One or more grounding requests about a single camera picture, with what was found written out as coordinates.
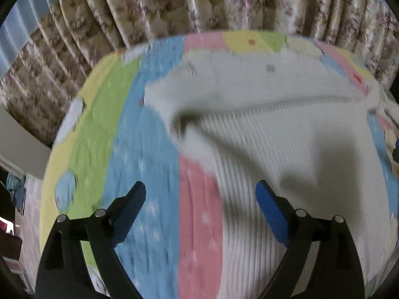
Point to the white ribbed knit sweater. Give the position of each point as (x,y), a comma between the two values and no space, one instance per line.
(280,137)

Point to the blue cloth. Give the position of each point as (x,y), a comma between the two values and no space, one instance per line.
(15,183)

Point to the blue and floral curtain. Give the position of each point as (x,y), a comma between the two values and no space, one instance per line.
(174,3)

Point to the striped cartoon print blanket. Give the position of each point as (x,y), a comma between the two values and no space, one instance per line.
(137,149)

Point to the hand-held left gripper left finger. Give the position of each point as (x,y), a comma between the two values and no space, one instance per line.
(126,216)

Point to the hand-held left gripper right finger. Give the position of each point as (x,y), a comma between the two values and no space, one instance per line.
(271,211)

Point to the white flat board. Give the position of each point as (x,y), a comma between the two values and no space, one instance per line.
(18,144)

